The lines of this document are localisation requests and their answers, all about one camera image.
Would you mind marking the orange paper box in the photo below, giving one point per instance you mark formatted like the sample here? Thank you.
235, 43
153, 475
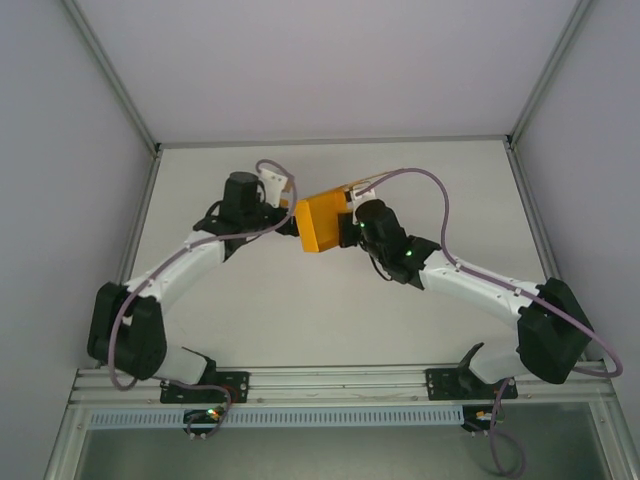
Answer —
320, 225

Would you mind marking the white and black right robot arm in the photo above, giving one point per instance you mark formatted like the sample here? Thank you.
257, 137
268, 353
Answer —
470, 285

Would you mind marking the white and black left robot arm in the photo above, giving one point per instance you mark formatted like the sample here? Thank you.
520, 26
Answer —
170, 275

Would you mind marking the small electronics board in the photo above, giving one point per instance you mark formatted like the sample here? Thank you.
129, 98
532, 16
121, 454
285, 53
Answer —
200, 415
480, 415

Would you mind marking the grey metal panel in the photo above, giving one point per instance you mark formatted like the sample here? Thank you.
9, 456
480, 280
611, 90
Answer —
325, 455

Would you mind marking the aluminium table edge rail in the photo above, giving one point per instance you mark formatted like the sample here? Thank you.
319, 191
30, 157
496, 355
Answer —
330, 141
141, 200
534, 225

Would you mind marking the long aluminium mounting rail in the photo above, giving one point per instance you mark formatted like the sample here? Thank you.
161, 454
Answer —
340, 385

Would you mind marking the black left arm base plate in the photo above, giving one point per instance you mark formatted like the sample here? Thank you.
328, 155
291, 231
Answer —
235, 387

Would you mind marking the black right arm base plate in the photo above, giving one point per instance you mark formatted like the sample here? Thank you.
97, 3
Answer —
440, 385

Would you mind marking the aluminium frame post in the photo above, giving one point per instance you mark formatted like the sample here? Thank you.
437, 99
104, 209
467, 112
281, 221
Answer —
551, 70
116, 80

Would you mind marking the aluminium frame leg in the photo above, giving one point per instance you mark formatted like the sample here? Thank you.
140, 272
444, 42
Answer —
617, 440
65, 445

